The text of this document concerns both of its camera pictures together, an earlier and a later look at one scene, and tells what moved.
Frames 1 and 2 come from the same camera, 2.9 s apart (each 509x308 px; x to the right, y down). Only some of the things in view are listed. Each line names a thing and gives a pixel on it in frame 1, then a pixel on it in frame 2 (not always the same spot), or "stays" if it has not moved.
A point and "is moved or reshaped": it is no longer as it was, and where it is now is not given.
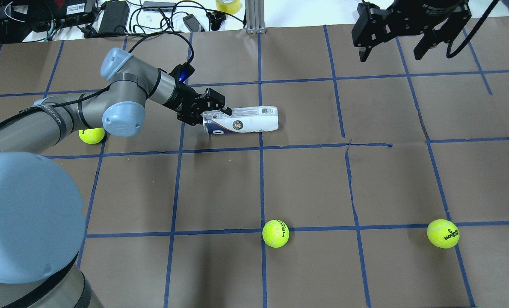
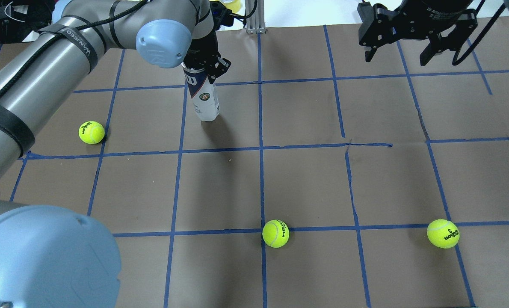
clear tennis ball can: x=242 y=119 is moved or reshaped
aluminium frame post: x=254 y=11 stays
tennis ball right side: x=443 y=233 stays
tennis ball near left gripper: x=92 y=136 stays
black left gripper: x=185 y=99 -> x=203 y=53
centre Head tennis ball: x=275 y=233 stays
